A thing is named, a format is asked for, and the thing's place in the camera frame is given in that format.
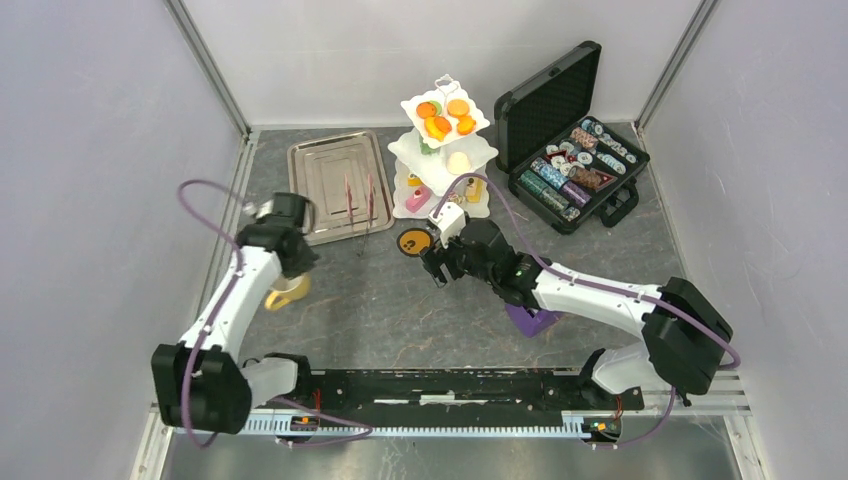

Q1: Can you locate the cream yellow-handled mug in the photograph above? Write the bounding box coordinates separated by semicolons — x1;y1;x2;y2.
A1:
264;273;311;312

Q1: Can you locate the yellow rectangular cake slice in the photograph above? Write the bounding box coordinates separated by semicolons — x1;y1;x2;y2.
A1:
464;177;486;204

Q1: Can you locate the yellow smiley coaster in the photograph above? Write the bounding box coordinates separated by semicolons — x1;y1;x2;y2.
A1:
396;227;434;257

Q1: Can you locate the pink layered cake slice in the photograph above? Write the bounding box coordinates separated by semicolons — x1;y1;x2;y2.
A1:
405;186;432;213

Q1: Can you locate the cream round cake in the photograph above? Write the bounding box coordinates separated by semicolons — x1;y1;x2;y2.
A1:
446;152;471;175

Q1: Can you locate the yellow triangular cake slice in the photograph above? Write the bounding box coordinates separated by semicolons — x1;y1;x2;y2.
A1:
406;173;423;187

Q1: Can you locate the white three-tier cake stand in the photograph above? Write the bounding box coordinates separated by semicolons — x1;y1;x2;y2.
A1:
388;74;498;219

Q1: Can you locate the green swirl roll cake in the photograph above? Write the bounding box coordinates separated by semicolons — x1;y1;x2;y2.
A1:
419;139;438;155

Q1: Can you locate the orange fish cookie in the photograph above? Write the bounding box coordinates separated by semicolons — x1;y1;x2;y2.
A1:
456;115;477;136
425;117;448;141

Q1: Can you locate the orange macaron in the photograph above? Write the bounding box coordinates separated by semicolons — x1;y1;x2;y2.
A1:
415;101;435;120
433;116;452;134
446;99;471;118

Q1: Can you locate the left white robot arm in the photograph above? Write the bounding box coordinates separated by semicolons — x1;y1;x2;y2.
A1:
151;192;318;434

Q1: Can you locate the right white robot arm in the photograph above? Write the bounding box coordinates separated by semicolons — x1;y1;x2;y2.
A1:
419;215;733;408

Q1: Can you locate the silver metal tray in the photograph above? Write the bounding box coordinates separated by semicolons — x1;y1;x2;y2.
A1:
287;130;395;245

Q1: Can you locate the green poker chip stack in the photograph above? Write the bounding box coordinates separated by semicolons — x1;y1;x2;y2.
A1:
518;170;569;215

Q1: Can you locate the purple card shuffler box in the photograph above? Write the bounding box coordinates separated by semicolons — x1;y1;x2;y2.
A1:
505;304;560;338

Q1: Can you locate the small grey-blue chip stack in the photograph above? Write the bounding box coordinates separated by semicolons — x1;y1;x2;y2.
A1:
563;206;581;222

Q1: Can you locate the light blue chip stack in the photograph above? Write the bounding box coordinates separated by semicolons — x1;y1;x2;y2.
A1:
530;158;569;190

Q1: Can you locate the purple poker chip stack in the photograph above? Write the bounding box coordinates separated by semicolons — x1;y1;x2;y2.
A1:
559;180;592;209

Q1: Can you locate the black poker chip case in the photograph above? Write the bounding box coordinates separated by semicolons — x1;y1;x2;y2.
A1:
493;41;650;234

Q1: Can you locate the brown poker chip stack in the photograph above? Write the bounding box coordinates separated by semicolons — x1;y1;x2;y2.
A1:
570;167;606;191

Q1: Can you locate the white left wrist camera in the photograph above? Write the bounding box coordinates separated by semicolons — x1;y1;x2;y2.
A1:
242;200;273;219

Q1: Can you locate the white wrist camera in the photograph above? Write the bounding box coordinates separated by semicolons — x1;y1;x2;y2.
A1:
242;200;273;219
428;202;468;248

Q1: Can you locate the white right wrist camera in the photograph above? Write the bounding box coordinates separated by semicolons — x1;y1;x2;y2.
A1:
428;202;468;248

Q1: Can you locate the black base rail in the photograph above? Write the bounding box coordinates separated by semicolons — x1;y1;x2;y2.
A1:
287;368;645;428

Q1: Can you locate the aluminium cable duct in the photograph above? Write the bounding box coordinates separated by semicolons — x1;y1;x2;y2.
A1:
239;411;620;442

